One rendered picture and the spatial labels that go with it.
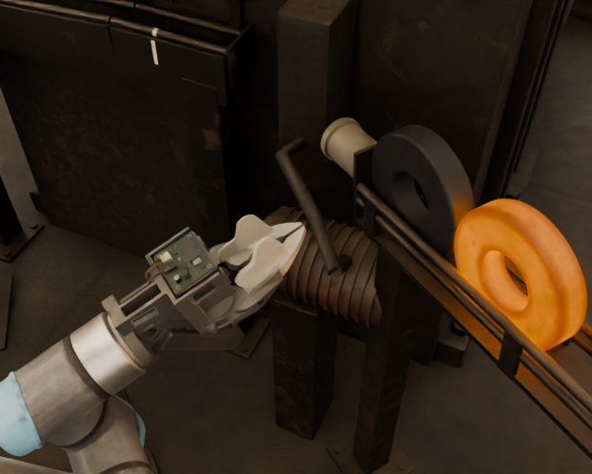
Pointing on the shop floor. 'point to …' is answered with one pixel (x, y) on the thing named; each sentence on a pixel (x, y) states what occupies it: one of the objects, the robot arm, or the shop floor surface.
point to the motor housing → (316, 319)
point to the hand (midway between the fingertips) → (296, 237)
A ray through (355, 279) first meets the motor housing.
